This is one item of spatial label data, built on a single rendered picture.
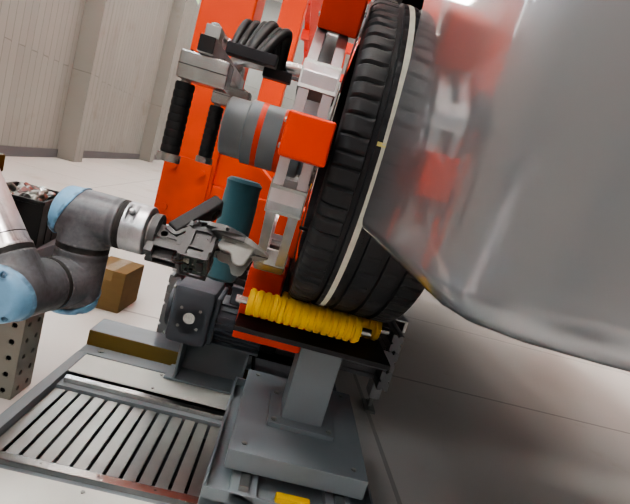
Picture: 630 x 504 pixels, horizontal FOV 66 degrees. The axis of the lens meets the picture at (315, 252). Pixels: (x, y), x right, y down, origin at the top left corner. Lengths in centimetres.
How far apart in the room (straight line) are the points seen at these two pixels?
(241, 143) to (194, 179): 54
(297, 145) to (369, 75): 17
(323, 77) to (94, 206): 44
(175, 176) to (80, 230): 70
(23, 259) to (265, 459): 59
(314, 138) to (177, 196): 89
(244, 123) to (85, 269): 42
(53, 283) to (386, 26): 69
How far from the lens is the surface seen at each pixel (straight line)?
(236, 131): 105
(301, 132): 75
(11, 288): 82
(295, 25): 359
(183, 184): 157
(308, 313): 101
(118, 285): 221
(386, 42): 87
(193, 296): 140
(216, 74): 94
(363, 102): 80
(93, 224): 91
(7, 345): 153
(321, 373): 115
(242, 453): 108
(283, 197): 84
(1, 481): 119
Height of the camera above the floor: 80
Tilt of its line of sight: 9 degrees down
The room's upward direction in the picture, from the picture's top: 16 degrees clockwise
